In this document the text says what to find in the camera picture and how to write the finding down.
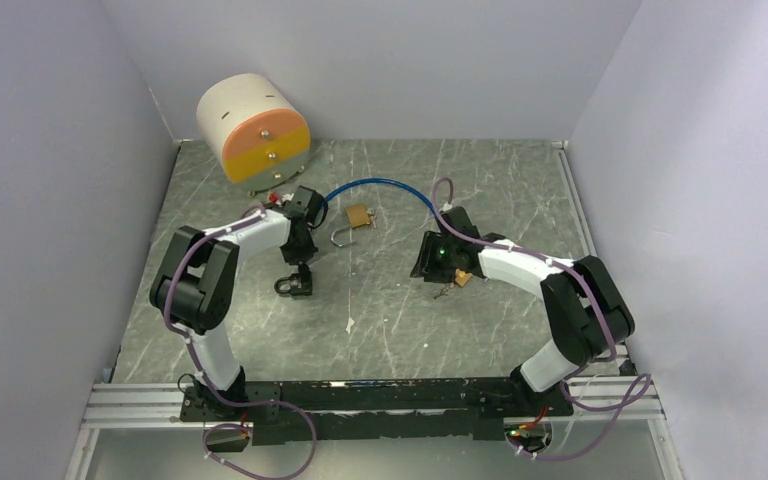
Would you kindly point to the beige cylinder drawer box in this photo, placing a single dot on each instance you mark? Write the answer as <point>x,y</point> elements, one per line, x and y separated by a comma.
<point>259,139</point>

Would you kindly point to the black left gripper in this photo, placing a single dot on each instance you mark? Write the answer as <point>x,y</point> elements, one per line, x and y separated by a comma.
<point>301,257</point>

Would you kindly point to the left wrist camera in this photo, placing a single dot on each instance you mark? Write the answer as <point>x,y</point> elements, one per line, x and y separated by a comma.
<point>279,200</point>

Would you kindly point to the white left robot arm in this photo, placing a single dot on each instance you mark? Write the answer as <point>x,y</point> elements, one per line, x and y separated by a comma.
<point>194,286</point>

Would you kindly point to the long shackle brass padlock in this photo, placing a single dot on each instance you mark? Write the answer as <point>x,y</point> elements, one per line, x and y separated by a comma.
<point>462,277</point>

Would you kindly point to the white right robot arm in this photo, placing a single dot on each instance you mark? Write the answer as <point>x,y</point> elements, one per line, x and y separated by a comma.
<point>586,313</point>

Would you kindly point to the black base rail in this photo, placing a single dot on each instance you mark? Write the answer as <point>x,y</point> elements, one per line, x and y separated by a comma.
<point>481,408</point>

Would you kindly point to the black padlock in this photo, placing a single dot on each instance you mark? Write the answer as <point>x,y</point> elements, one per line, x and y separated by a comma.
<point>298,284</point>

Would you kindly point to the blue cable lock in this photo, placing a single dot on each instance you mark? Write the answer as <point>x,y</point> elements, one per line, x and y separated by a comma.
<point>375,183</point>

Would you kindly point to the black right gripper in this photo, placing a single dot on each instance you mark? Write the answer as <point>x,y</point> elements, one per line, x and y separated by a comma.
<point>425,266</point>

